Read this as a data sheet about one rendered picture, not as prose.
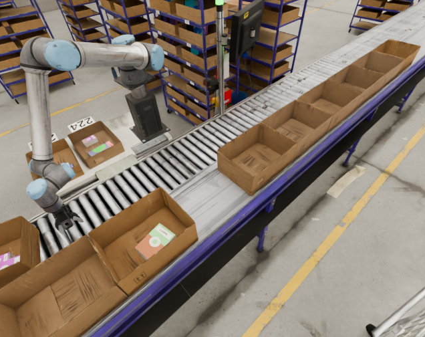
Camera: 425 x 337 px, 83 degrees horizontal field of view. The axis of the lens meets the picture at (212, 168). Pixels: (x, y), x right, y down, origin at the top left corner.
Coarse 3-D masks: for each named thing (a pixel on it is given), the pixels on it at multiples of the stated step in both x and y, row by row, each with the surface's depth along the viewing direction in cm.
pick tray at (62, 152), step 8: (56, 144) 185; (64, 144) 189; (56, 152) 188; (64, 152) 188; (72, 152) 175; (56, 160) 182; (64, 160) 182; (72, 160) 181; (72, 168) 164; (80, 168) 168; (32, 176) 160; (40, 176) 172; (80, 176) 171
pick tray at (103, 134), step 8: (88, 128) 197; (96, 128) 202; (104, 128) 203; (72, 136) 192; (80, 136) 196; (88, 136) 200; (96, 136) 200; (104, 136) 200; (112, 136) 195; (80, 144) 194; (96, 144) 193; (120, 144) 181; (80, 152) 187; (104, 152) 176; (112, 152) 180; (120, 152) 185; (88, 160) 171; (96, 160) 175; (104, 160) 180
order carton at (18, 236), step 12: (0, 228) 129; (12, 228) 132; (24, 228) 127; (36, 228) 140; (0, 240) 134; (12, 240) 138; (24, 240) 122; (36, 240) 134; (0, 252) 134; (12, 252) 133; (24, 252) 118; (36, 252) 129; (12, 264) 112; (24, 264) 115; (36, 264) 124; (0, 276) 112; (12, 276) 116; (0, 288) 117
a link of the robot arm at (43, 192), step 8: (32, 184) 112; (40, 184) 111; (48, 184) 114; (32, 192) 109; (40, 192) 110; (48, 192) 113; (56, 192) 118; (40, 200) 112; (48, 200) 114; (56, 200) 119
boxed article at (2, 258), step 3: (9, 252) 129; (0, 255) 127; (3, 255) 127; (6, 255) 127; (9, 255) 128; (12, 255) 130; (0, 258) 126; (3, 258) 126; (6, 258) 126; (9, 258) 127; (0, 261) 125
